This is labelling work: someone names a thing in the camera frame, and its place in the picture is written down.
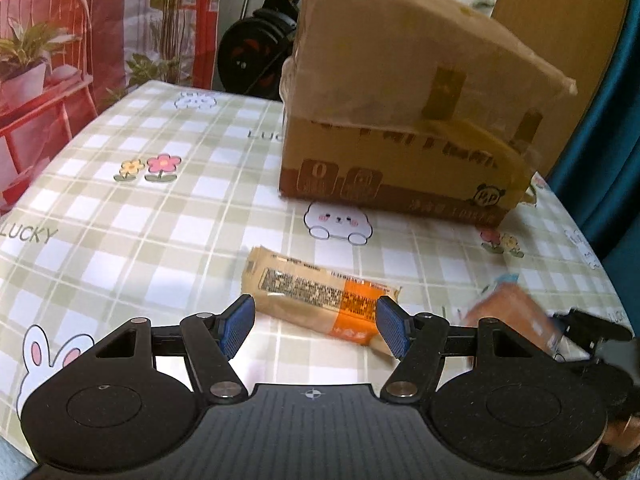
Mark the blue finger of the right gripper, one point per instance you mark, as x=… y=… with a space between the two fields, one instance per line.
x=587 y=331

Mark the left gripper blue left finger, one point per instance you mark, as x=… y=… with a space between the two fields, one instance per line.
x=211 y=342

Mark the wooden headboard panel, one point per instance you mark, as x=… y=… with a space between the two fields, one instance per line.
x=576 y=36

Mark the brown cardboard box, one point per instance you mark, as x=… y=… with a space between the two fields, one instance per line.
x=424 y=107

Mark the person right hand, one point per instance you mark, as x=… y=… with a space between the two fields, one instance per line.
x=623 y=437

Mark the black exercise bike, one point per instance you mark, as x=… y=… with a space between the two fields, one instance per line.
x=252 y=51

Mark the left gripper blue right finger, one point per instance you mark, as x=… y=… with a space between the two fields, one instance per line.
x=418 y=342

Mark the beige orange snack bar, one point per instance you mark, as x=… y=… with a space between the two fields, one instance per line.
x=325 y=301

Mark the green plaid tablecloth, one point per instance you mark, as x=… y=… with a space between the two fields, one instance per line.
x=153 y=208

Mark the teal curtain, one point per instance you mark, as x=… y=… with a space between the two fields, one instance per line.
x=597 y=176

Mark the red printed backdrop banner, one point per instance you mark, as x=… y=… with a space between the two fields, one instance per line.
x=63 y=62

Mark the orange bread pack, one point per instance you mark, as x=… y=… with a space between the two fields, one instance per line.
x=506 y=300

